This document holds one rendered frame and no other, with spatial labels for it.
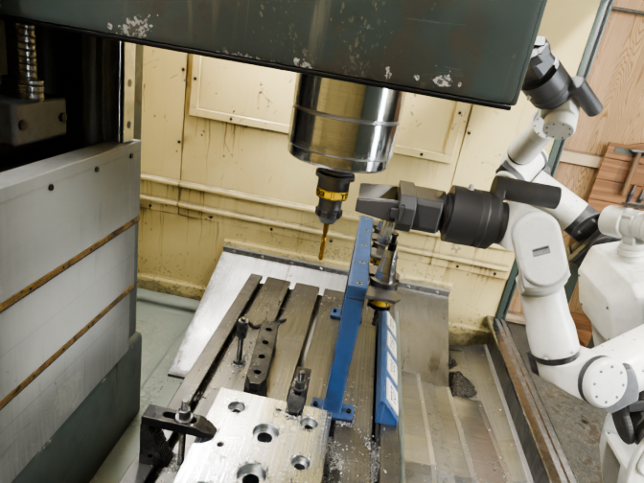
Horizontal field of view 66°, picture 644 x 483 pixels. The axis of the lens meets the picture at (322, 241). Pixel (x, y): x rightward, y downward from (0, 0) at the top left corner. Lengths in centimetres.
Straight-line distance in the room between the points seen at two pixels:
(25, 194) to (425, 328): 139
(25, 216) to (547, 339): 80
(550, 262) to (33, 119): 80
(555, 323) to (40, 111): 86
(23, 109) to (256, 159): 109
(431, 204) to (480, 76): 20
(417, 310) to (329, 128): 129
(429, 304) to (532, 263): 117
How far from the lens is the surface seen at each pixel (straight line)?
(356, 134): 68
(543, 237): 77
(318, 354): 135
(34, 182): 84
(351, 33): 63
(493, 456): 150
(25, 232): 84
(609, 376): 89
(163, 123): 194
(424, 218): 74
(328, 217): 77
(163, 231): 206
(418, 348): 179
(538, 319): 84
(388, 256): 103
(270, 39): 64
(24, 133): 90
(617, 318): 119
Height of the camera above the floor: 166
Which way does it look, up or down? 21 degrees down
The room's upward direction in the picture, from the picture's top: 10 degrees clockwise
